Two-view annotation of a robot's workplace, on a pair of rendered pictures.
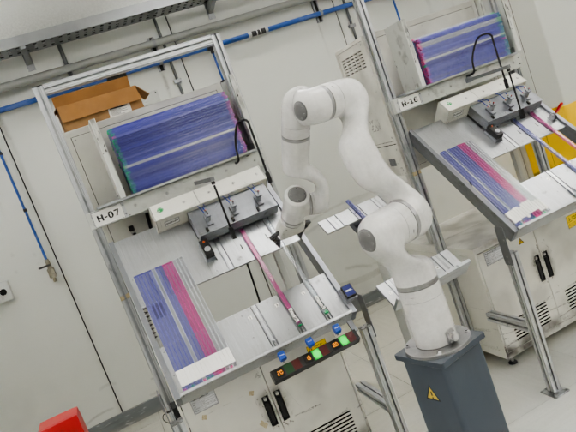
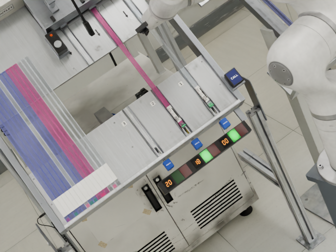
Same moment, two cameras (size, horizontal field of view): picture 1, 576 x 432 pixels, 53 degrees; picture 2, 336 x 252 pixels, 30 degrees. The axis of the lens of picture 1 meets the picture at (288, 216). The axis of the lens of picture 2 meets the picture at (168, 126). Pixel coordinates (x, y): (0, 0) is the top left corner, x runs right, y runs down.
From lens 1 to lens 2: 0.50 m
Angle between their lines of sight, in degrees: 24
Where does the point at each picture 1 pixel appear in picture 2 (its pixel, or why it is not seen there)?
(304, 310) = (185, 106)
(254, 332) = (132, 140)
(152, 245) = not seen: outside the picture
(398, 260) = (318, 92)
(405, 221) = (326, 45)
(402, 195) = (319, 7)
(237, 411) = (118, 206)
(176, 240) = (14, 33)
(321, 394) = (203, 171)
